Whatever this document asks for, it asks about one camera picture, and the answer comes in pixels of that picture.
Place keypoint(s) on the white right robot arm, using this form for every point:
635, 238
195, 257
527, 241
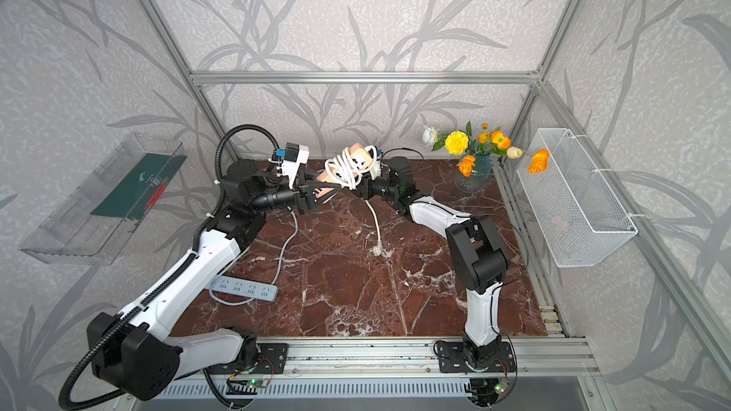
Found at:
476, 248

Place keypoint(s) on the blue glass vase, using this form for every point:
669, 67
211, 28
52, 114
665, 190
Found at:
473, 172

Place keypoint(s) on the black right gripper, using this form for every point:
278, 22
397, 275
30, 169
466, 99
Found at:
365, 183

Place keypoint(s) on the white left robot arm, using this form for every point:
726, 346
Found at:
133, 352

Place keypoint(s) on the blue-white power strip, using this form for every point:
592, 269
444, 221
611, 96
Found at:
243, 288

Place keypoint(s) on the yellow orange flower bouquet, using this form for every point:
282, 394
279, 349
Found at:
462, 142

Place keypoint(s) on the white wire mesh basket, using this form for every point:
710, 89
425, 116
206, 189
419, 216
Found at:
579, 214

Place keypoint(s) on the red pen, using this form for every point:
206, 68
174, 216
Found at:
156, 196

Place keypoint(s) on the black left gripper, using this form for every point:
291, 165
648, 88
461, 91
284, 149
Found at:
302, 196

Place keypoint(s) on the green booklet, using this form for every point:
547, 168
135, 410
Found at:
128, 199

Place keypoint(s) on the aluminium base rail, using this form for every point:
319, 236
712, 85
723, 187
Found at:
416, 357

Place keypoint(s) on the pink power strip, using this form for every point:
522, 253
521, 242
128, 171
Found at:
351, 166

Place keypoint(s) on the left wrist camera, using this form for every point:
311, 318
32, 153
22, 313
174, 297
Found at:
289, 160

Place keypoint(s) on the clear plastic wall bin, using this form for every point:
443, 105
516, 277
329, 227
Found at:
95, 223

